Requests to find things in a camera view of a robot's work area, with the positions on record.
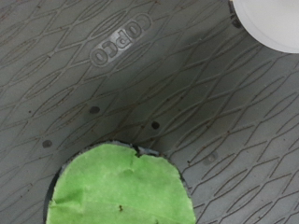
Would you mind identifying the coffee pod green tape lid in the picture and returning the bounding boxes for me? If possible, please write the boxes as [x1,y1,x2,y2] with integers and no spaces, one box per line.
[43,140,198,224]

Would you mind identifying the white two-tier turntable shelf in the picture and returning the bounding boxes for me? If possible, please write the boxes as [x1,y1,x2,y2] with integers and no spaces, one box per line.
[0,0,299,224]

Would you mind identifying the white mug green-taped handle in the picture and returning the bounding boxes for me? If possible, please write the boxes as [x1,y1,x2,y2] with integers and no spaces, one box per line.
[228,0,299,54]

